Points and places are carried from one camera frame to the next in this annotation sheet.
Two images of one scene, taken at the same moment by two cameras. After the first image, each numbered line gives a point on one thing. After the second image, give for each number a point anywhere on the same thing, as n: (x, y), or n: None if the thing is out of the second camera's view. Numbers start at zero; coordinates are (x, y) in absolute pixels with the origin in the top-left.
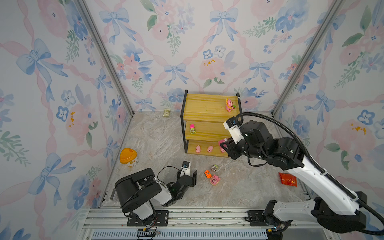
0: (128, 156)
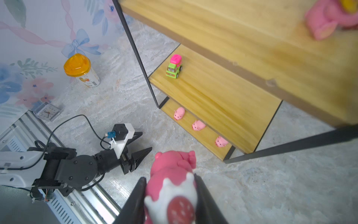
0: (79, 66)
